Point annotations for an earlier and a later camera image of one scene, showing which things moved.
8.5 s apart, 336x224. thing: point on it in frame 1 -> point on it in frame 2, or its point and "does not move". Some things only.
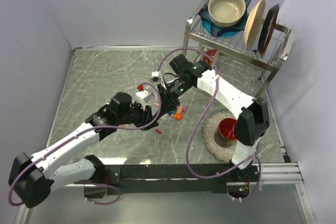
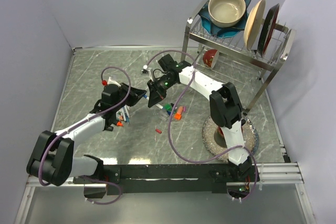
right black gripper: [171, 103] -> [156, 95]
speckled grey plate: [224, 155] does not move
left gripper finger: [154, 125] -> [135, 95]
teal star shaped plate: [223, 32] does not move
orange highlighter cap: [177, 116] does not move
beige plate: [253, 24] does not move
